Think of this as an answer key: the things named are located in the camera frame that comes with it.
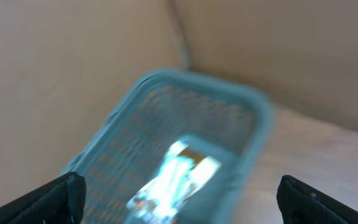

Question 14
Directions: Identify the grey plastic mesh basket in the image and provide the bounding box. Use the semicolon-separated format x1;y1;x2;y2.
65;69;273;223

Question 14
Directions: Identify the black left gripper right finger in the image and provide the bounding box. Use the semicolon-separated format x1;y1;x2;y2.
277;175;358;224

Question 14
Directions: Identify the teal wet wipes pack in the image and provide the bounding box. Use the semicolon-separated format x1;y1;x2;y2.
126;141;221;224

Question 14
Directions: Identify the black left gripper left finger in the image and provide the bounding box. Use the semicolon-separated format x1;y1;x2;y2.
0;172;86;224

